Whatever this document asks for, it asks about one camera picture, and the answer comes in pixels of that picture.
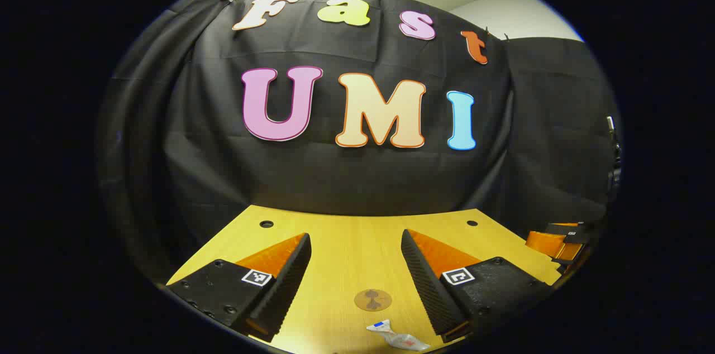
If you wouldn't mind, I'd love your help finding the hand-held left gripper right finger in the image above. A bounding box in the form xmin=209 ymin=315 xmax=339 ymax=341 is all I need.
xmin=401 ymin=228 xmax=555 ymax=343

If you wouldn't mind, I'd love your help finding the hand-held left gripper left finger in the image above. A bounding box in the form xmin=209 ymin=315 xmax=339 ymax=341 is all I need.
xmin=166 ymin=232 xmax=312 ymax=343

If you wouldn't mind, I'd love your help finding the round brown coaster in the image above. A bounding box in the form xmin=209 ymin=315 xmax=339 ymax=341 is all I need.
xmin=354 ymin=289 xmax=393 ymax=312

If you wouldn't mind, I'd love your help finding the white toothpaste tube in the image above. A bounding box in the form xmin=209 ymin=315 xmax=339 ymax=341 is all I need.
xmin=366 ymin=320 xmax=432 ymax=352

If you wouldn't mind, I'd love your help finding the wooden desktop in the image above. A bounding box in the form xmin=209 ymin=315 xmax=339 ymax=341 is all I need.
xmin=166 ymin=204 xmax=564 ymax=354

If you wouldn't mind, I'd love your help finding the black backdrop cloth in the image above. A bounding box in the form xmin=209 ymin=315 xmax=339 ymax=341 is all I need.
xmin=95 ymin=0 xmax=622 ymax=288

